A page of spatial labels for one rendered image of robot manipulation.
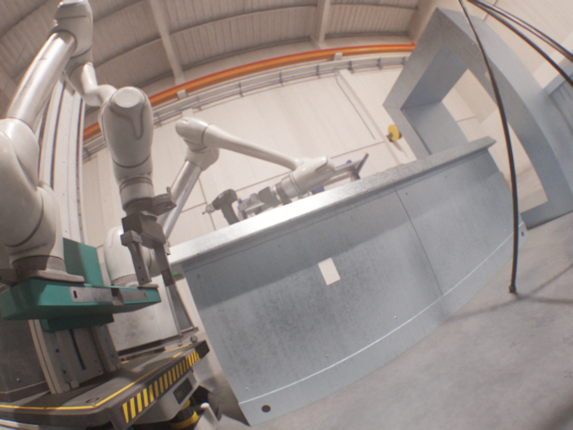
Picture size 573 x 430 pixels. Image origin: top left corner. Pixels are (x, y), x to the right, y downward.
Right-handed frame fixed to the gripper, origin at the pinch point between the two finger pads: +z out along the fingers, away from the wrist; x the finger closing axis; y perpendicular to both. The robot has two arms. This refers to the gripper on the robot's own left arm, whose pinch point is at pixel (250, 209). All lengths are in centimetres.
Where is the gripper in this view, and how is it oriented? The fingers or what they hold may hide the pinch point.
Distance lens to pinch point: 105.2
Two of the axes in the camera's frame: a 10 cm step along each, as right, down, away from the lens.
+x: -3.7, -0.9, -9.3
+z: -8.5, 4.4, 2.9
